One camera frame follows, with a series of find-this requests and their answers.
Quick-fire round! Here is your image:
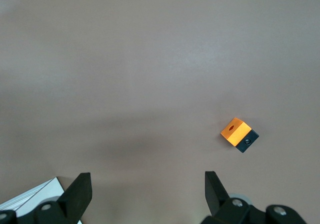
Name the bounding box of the brown table cover sheet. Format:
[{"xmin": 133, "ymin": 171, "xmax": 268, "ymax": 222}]
[{"xmin": 0, "ymin": 0, "xmax": 320, "ymax": 224}]

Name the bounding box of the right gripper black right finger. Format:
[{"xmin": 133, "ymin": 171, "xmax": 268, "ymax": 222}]
[{"xmin": 201, "ymin": 170, "xmax": 306, "ymax": 224}]

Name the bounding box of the orange block with black base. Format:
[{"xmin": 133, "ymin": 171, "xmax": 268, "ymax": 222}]
[{"xmin": 220, "ymin": 117, "xmax": 260, "ymax": 154}]

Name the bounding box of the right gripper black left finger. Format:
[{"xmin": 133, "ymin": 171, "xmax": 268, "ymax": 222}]
[{"xmin": 0, "ymin": 172, "xmax": 93, "ymax": 224}]

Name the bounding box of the white drawer cabinet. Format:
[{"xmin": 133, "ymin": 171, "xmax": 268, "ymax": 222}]
[{"xmin": 0, "ymin": 175, "xmax": 67, "ymax": 219}]

